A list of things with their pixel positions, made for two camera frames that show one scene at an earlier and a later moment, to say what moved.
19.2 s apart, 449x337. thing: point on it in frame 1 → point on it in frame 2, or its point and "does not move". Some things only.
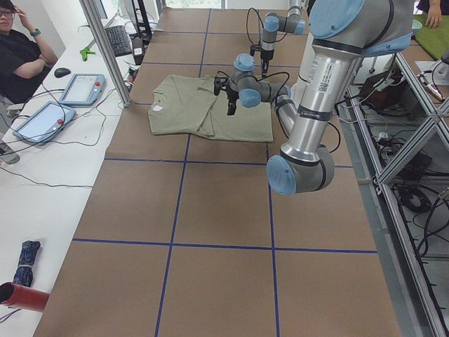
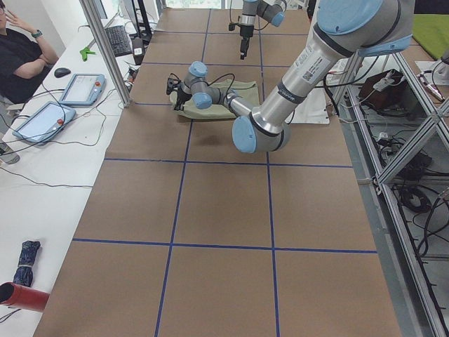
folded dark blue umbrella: x=24 y=273 does not move
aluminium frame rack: x=397 y=128 does not move
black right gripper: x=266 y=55 → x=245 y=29
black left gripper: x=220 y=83 → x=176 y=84
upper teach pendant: x=84 y=89 does not move
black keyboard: x=118 y=40 does not move
